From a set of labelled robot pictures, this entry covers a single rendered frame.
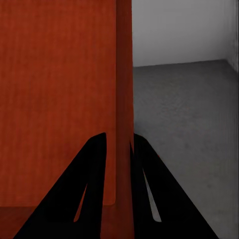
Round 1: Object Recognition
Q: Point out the storage box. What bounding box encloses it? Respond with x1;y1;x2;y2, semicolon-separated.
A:
0;0;135;239

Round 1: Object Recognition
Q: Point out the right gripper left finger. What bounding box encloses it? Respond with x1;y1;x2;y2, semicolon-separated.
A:
13;132;107;239

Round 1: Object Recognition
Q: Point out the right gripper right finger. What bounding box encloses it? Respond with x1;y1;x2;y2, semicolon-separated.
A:
130;133;219;239

